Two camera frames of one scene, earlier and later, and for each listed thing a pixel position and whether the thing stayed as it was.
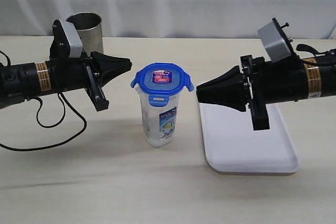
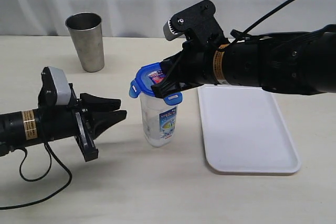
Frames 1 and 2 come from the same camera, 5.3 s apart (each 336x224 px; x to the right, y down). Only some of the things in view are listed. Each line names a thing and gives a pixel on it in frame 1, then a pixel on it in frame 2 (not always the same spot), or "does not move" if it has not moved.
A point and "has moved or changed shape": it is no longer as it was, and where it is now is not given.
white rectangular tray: x=231 y=146 does not move
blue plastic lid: x=160 y=80 has moved or changed shape
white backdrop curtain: x=170 y=4 does not move
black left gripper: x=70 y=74 → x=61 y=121
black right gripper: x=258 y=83 → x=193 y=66
